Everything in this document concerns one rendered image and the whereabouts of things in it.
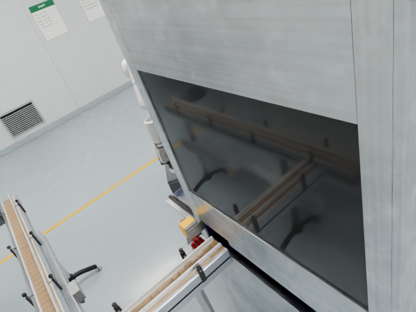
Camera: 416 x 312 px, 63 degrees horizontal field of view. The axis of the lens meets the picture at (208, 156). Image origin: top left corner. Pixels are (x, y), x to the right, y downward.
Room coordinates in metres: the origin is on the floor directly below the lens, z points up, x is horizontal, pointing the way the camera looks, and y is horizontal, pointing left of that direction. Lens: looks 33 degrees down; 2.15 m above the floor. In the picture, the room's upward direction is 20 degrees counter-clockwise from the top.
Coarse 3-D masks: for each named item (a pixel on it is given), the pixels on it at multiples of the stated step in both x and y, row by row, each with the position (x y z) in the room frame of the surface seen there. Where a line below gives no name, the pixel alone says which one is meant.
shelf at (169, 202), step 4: (168, 200) 1.65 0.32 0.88; (168, 204) 1.62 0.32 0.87; (172, 204) 1.60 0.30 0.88; (176, 204) 1.58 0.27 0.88; (176, 208) 1.55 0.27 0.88; (180, 208) 1.54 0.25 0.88; (180, 212) 1.50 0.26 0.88; (184, 212) 1.49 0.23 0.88; (184, 216) 1.46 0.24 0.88; (192, 216) 1.44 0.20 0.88
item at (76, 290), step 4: (72, 280) 1.62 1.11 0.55; (68, 284) 1.61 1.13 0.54; (72, 284) 1.59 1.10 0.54; (76, 284) 1.58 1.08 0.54; (72, 288) 1.56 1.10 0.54; (76, 288) 1.55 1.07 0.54; (80, 288) 1.59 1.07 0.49; (72, 292) 1.53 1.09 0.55; (76, 292) 1.52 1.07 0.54; (80, 292) 1.53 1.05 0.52; (76, 296) 1.51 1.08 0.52; (80, 296) 1.52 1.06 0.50; (84, 296) 1.53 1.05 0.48; (80, 300) 1.51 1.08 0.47
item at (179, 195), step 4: (180, 188) 1.67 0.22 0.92; (176, 192) 1.66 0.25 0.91; (180, 192) 1.67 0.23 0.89; (176, 196) 1.65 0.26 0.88; (180, 196) 1.64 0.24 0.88; (184, 196) 1.62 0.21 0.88; (180, 200) 1.56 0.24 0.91; (184, 200) 1.59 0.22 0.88; (184, 204) 1.53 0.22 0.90; (188, 204) 1.54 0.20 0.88
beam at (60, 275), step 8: (40, 232) 2.25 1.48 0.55; (48, 248) 2.02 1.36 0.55; (48, 256) 1.93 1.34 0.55; (56, 264) 1.82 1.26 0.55; (56, 272) 1.74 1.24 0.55; (64, 272) 1.84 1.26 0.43; (64, 280) 1.64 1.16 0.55; (64, 288) 1.58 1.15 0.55; (72, 296) 1.49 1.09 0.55; (72, 304) 1.43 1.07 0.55; (80, 304) 1.51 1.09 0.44
